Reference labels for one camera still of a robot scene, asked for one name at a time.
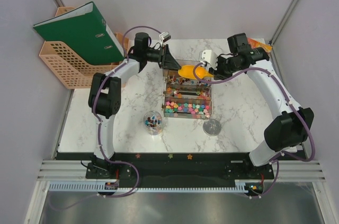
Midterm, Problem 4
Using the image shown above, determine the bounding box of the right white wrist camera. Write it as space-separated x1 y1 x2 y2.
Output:
200 49 218 70

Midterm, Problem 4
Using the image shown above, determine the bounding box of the Roald Dahl book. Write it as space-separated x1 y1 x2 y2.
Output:
247 38 272 53

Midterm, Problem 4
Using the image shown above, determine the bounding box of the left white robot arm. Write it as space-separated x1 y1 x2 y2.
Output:
88 32 181 178

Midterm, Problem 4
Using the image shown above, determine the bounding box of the white slotted cable duct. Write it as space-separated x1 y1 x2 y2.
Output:
48 181 248 193

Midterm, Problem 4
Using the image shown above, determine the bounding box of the clear round lid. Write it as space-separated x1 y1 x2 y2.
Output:
202 119 221 136

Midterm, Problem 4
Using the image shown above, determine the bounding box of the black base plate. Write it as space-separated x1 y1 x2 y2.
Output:
84 151 275 189

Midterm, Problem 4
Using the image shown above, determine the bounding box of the yellow plastic scoop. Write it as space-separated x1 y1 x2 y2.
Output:
177 65 214 80

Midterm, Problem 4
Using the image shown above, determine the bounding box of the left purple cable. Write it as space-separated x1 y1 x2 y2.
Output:
47 25 164 211

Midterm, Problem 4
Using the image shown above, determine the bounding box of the clear four-compartment candy box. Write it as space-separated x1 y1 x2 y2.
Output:
162 69 212 120

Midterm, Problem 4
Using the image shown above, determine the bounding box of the peach plastic file rack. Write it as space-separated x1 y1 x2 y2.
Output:
39 7 129 89

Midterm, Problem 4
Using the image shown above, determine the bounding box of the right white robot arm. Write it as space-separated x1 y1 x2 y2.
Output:
201 33 315 178

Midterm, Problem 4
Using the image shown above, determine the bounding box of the green ring binder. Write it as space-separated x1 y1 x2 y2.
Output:
33 2 124 66

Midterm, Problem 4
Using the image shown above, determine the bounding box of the clear plastic cup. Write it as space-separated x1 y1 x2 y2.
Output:
144 111 163 136

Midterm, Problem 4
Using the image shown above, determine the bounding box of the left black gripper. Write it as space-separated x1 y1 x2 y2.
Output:
145 45 181 72

